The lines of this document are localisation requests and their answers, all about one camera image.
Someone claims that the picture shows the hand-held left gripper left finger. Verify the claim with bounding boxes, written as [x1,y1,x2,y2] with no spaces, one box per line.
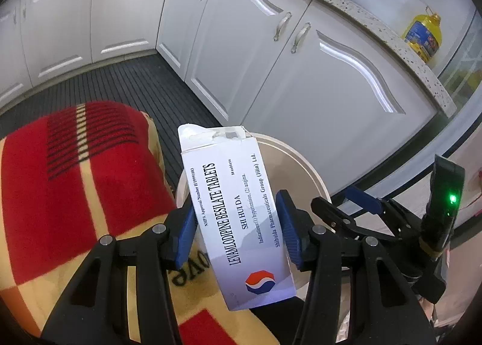
[41,200,198,345]

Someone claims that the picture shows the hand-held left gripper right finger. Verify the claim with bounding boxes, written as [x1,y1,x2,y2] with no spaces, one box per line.
[275,190,439,345]

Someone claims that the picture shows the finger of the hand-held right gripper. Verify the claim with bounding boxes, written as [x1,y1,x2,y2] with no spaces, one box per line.
[343,185,415,229]
[311,197,381,246]

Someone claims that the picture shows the silver white medicine box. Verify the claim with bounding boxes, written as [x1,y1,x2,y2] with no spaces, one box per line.
[177,124,297,312]

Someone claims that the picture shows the cream plastic bucket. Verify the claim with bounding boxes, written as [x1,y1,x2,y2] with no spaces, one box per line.
[175,133,333,293]

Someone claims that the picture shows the row of white cabinet doors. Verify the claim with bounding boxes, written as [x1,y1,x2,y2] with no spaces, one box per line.
[0,0,449,202]

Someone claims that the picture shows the glass sliding door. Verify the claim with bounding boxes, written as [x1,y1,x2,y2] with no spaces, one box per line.
[439,10,482,112]

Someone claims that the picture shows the red yellow printed blanket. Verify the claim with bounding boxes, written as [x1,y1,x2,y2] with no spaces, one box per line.
[0,102,281,345]

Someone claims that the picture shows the dark ribbed floor mat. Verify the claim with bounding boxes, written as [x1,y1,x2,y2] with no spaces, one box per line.
[0,54,230,189]

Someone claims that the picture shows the yellow cooking oil bottle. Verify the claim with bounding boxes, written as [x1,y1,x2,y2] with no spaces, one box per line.
[401,7,442,64]

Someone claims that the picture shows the speckled kitchen countertop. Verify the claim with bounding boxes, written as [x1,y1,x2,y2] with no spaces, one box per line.
[0,0,458,118]

